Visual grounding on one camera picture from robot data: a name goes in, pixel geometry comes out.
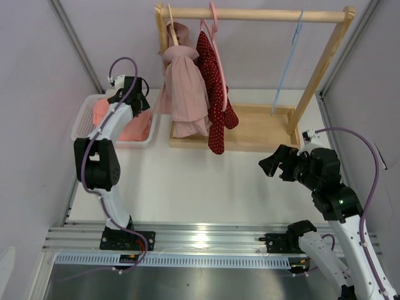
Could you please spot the light blue wire hanger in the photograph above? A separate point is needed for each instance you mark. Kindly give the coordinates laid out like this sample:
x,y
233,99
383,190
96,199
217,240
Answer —
x,y
294,42

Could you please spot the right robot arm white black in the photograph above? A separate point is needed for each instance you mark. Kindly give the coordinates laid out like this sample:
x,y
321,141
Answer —
x,y
360,275

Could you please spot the dusty pink hanging garment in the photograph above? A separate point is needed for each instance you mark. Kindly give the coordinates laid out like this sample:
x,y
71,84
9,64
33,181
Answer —
x,y
183,94

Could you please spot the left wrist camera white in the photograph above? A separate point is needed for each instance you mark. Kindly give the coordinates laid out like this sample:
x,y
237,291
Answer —
x,y
117,82

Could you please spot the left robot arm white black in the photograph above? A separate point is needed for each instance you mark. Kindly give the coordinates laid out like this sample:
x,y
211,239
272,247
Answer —
x,y
124,117

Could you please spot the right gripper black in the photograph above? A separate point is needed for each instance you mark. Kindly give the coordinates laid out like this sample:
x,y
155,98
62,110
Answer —
x,y
285,154

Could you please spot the white slotted cable duct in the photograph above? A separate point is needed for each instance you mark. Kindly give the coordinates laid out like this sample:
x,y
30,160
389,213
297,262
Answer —
x,y
172,260

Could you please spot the wooden hanger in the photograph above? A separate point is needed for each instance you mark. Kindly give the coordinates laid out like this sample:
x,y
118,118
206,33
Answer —
x,y
173,39

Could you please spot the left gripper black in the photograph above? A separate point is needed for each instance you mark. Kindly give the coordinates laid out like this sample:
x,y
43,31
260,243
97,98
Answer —
x,y
144,105

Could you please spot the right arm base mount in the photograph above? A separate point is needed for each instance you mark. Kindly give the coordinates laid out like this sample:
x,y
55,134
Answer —
x,y
278,243

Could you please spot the white plastic basket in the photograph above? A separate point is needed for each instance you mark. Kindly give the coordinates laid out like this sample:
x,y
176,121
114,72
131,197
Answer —
x,y
83,125

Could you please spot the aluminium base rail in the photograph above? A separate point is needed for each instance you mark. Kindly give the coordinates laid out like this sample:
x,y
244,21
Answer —
x,y
184,238

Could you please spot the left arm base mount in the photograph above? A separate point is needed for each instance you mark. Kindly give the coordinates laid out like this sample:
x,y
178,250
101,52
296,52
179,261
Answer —
x,y
118,240

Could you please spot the red polka dot garment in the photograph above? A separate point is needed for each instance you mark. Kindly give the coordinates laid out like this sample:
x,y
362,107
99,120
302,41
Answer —
x,y
220,113

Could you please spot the salmon pink skirt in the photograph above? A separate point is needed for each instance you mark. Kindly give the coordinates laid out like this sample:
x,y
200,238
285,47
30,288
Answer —
x,y
136,129

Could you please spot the pink plastic hanger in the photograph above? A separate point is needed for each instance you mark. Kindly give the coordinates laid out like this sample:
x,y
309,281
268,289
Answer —
x,y
212,30

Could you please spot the wooden clothes rack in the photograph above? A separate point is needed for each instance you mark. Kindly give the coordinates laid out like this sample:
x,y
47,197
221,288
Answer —
x,y
258,131

